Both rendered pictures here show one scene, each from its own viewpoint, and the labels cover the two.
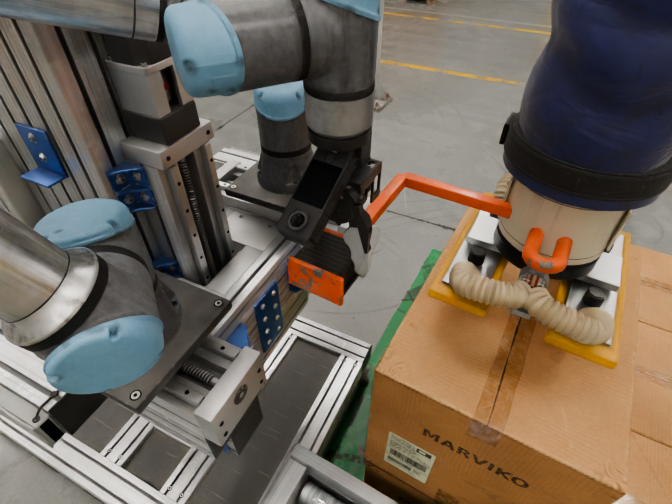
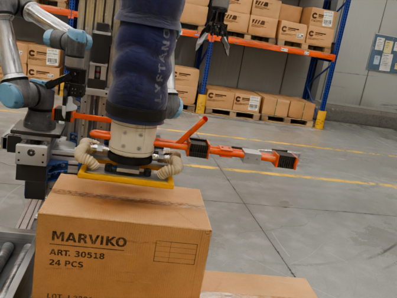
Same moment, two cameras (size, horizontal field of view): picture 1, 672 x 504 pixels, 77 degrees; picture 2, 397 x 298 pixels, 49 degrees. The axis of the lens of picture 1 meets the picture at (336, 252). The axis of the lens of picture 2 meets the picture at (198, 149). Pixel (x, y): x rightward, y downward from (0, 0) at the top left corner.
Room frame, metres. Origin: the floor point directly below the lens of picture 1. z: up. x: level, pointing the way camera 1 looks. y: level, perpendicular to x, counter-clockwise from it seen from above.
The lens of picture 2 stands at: (-0.25, -1.76, 1.61)
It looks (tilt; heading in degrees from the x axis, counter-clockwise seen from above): 15 degrees down; 51
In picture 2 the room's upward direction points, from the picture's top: 10 degrees clockwise
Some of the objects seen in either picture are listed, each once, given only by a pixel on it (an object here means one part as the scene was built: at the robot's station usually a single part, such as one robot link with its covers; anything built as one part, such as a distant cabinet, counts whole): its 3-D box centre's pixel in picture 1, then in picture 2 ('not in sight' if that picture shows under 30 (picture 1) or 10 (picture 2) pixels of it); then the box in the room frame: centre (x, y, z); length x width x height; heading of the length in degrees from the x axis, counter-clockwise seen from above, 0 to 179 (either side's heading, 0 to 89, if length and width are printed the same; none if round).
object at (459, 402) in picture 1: (500, 355); (123, 245); (0.56, -0.39, 0.74); 0.60 x 0.40 x 0.40; 150
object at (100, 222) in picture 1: (97, 253); (41, 93); (0.42, 0.33, 1.20); 0.13 x 0.12 x 0.14; 26
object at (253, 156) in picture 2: not in sight; (250, 156); (0.95, -0.60, 1.17); 0.07 x 0.07 x 0.04; 60
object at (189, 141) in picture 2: not in sight; (197, 147); (0.77, -0.49, 1.18); 0.10 x 0.08 x 0.06; 60
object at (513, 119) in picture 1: (585, 145); (136, 109); (0.55, -0.36, 1.30); 0.23 x 0.23 x 0.04
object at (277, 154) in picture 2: not in sight; (283, 159); (1.07, -0.67, 1.18); 0.08 x 0.07 x 0.05; 150
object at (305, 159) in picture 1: (287, 158); not in sight; (0.87, 0.11, 1.09); 0.15 x 0.15 x 0.10
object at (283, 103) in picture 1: (283, 109); not in sight; (0.88, 0.11, 1.20); 0.13 x 0.12 x 0.14; 0
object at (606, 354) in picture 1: (595, 275); (127, 172); (0.50, -0.45, 1.08); 0.34 x 0.10 x 0.05; 150
